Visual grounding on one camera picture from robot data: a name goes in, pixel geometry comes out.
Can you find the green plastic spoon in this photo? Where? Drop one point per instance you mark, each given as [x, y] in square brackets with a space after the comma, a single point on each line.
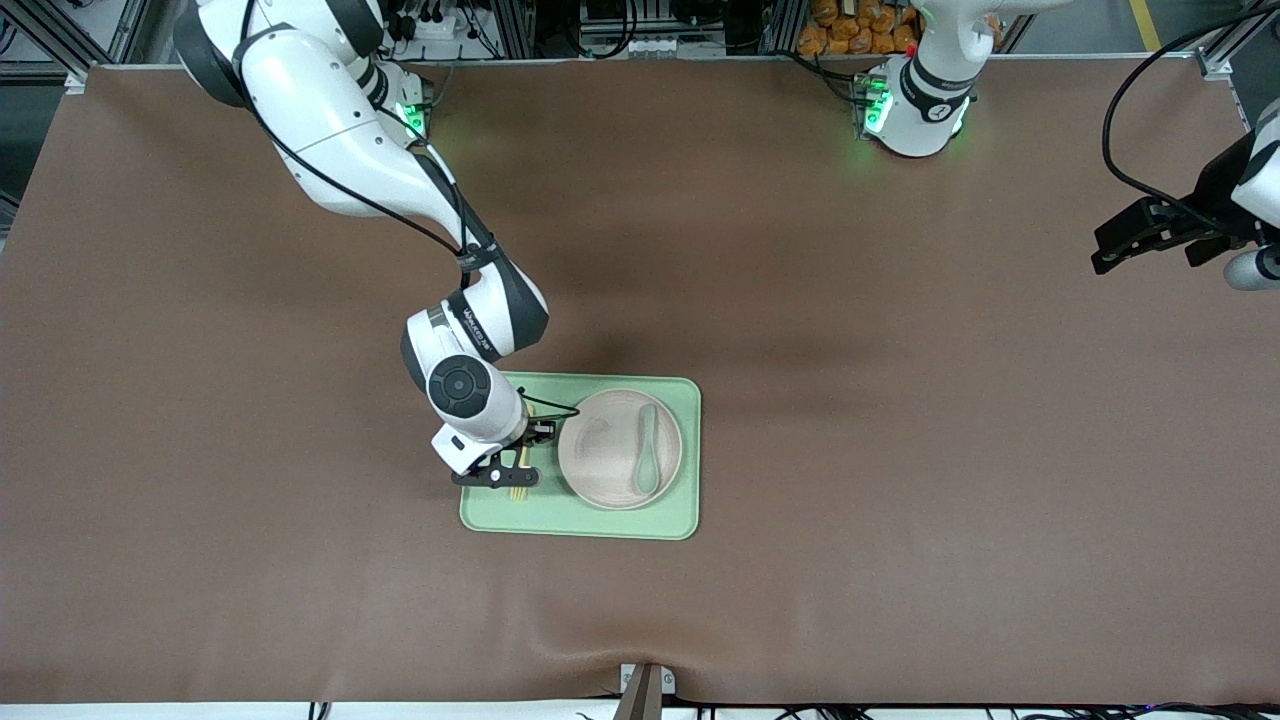
[647, 470]

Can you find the white power strip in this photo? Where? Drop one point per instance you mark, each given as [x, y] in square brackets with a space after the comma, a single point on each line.
[440, 28]

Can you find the white mounting bracket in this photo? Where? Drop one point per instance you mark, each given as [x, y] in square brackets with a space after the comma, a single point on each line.
[668, 682]

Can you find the aluminium table edge rail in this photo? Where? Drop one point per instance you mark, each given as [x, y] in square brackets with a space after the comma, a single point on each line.
[600, 62]

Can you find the aluminium frame post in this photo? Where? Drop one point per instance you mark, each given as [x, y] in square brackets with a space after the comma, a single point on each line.
[785, 25]
[515, 25]

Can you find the brown table mat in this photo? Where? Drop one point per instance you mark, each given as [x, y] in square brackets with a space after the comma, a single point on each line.
[900, 600]

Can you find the aluminium frame beam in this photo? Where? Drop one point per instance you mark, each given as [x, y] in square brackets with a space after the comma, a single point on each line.
[80, 55]
[1225, 55]

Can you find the light green rectangular tray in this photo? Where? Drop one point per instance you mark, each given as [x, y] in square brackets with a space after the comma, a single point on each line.
[600, 525]

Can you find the yellow plastic fork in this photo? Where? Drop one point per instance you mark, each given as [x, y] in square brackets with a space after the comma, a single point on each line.
[519, 494]

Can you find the round beige plate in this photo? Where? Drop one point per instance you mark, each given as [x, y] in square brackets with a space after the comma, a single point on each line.
[600, 450]

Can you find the grey camera stand pole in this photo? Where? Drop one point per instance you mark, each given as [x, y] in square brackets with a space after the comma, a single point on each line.
[640, 700]

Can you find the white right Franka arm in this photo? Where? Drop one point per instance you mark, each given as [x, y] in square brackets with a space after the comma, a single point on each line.
[330, 120]

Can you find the orange bread toy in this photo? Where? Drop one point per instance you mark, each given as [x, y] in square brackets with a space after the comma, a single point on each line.
[875, 12]
[811, 40]
[885, 40]
[862, 42]
[826, 10]
[906, 36]

